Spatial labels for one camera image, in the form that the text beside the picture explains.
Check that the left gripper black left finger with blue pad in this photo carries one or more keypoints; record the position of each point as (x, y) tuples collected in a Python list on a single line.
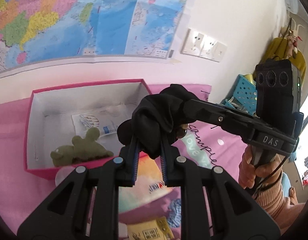
[(85, 204)]

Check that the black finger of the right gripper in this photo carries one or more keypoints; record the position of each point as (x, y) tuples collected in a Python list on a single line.
[(228, 119)]

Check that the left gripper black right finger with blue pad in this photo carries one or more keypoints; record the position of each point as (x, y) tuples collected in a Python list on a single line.
[(213, 205)]

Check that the yellow paper packet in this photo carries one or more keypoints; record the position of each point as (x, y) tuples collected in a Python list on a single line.
[(151, 230)]

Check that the black soft cloth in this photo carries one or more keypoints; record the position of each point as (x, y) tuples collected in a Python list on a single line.
[(157, 116)]

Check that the pink sweater forearm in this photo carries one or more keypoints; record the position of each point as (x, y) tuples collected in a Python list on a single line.
[(282, 210)]

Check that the person's right hand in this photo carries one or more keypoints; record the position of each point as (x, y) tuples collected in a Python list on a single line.
[(253, 177)]

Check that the blue plastic basket rack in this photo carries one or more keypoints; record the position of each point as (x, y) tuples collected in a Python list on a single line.
[(242, 96)]

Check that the white spray bottle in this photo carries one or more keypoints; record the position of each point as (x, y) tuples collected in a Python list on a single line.
[(62, 174)]

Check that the blue checked cloth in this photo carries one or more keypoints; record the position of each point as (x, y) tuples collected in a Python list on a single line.
[(174, 215)]

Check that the green plush toy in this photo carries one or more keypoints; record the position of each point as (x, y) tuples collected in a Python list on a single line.
[(82, 150)]

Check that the yellow hanging garment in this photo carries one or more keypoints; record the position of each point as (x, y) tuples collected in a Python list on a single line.
[(280, 49)]

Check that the pastel tissue pack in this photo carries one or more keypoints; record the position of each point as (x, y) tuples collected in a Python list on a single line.
[(149, 197)]

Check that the pink cardboard box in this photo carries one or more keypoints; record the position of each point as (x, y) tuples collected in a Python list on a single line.
[(55, 114)]

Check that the white blue tube packet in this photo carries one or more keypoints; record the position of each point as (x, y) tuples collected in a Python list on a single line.
[(84, 122)]

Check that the black camera box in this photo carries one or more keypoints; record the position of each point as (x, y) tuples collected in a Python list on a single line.
[(278, 88)]

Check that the white wall switch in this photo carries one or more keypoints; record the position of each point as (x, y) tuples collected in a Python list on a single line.
[(212, 49)]

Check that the white wall socket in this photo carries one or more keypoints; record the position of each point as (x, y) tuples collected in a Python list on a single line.
[(193, 43)]

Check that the colourful wall map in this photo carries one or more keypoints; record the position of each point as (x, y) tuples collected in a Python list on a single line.
[(33, 31)]

